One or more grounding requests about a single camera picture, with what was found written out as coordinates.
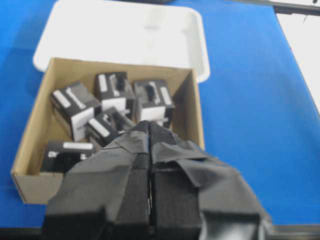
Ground white plastic tray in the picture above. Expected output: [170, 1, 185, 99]
[32, 0, 211, 83]

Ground black table edge rail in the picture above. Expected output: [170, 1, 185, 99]
[166, 0, 320, 17]

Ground blue table mat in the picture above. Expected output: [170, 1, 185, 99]
[0, 0, 320, 228]

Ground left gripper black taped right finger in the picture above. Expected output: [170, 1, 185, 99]
[149, 122, 271, 240]

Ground brown cardboard box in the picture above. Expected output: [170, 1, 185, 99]
[11, 57, 205, 204]

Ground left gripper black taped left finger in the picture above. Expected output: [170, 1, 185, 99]
[41, 121, 150, 240]

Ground black white Dynamixel box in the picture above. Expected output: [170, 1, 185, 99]
[39, 140, 95, 174]
[87, 107, 136, 152]
[50, 82, 102, 142]
[133, 79, 175, 128]
[95, 71, 136, 119]

